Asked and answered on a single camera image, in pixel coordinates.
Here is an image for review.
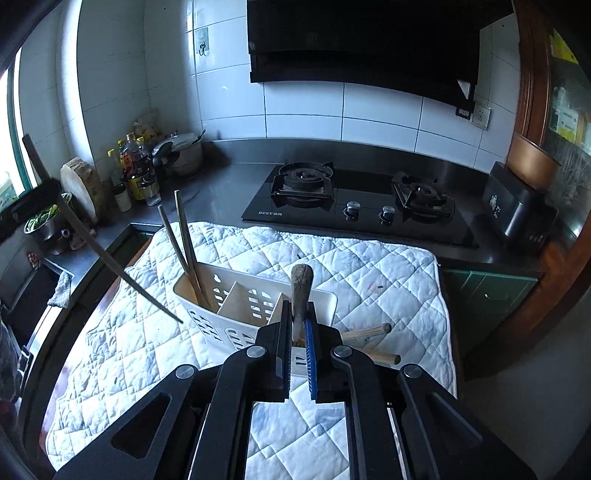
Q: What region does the black range hood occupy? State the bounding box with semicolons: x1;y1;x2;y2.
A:
247;0;478;107

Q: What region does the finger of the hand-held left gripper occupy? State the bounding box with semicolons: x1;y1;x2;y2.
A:
0;181;63;232

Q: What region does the metal bowl of greens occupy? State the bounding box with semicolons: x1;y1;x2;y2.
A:
23;205;63;241

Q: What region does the black gas stove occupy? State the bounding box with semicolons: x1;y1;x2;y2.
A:
241;161;478;248

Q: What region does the white plastic utensil holder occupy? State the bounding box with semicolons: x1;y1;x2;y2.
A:
173;268;338;370

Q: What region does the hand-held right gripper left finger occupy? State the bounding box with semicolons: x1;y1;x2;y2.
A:
53;307;294;480

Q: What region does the wooden glass door cabinet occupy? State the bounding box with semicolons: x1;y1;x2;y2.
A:
505;0;591;370

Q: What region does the plastic jug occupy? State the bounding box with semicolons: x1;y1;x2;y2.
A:
0;173;19;208

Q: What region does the white quilted blanket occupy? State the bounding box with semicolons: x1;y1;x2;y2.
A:
46;222;458;480

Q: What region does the black rice cooker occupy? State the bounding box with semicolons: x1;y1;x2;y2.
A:
482;161;559;254

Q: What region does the copper inner pot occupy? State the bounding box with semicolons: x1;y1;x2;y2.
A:
505;134;561;192

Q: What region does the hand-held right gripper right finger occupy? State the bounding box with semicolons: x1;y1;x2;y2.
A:
303;319;539;480

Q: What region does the metal pot with lid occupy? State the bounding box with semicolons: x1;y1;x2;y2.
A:
152;131;204;176

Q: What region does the round wooden cutting board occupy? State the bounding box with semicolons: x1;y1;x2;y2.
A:
60;158;100;224

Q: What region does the kitchen window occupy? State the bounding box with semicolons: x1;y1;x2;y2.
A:
0;46;35;204

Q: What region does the green cabinet door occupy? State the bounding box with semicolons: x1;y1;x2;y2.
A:
441;270;539;374

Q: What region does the cluster of condiment bottles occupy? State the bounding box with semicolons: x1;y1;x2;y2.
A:
107;131;162;213

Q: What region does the grey dish cloth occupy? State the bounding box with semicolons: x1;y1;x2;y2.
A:
47;272;75;308

